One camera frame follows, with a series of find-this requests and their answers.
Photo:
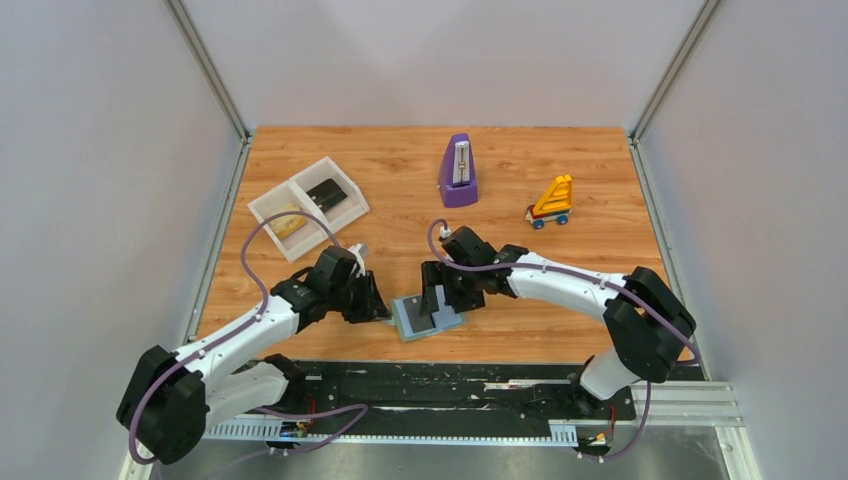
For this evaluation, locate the yellow toy car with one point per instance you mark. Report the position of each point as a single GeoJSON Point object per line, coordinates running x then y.
{"type": "Point", "coordinates": [555, 205]}

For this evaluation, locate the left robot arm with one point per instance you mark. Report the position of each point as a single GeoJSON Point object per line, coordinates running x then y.
{"type": "Point", "coordinates": [174, 397]}

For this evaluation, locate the black card in tray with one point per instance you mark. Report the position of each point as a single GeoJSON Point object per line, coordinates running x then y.
{"type": "Point", "coordinates": [326, 196]}

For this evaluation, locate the aluminium slotted rail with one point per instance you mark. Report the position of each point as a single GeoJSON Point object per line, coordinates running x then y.
{"type": "Point", "coordinates": [419, 410]}

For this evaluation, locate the gold card in tray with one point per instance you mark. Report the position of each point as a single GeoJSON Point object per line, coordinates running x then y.
{"type": "Point", "coordinates": [288, 219]}

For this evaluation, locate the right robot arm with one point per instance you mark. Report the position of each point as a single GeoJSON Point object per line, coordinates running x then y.
{"type": "Point", "coordinates": [648, 325]}

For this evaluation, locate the white two-compartment tray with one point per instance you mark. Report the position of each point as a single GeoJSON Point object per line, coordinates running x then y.
{"type": "Point", "coordinates": [319, 226]}

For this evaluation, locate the purple metronome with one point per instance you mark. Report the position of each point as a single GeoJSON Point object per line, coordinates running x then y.
{"type": "Point", "coordinates": [457, 182]}

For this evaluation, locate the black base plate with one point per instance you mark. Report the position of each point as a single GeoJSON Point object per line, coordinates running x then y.
{"type": "Point", "coordinates": [619, 409]}

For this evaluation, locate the green card holder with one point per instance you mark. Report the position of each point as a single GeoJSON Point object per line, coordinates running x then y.
{"type": "Point", "coordinates": [445, 319]}

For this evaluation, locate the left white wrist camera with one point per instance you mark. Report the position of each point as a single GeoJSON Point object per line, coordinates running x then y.
{"type": "Point", "coordinates": [360, 251]}

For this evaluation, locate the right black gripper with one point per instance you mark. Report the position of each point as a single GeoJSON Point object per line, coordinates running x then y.
{"type": "Point", "coordinates": [436, 274]}

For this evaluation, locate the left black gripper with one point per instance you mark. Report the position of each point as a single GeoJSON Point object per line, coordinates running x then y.
{"type": "Point", "coordinates": [372, 307]}

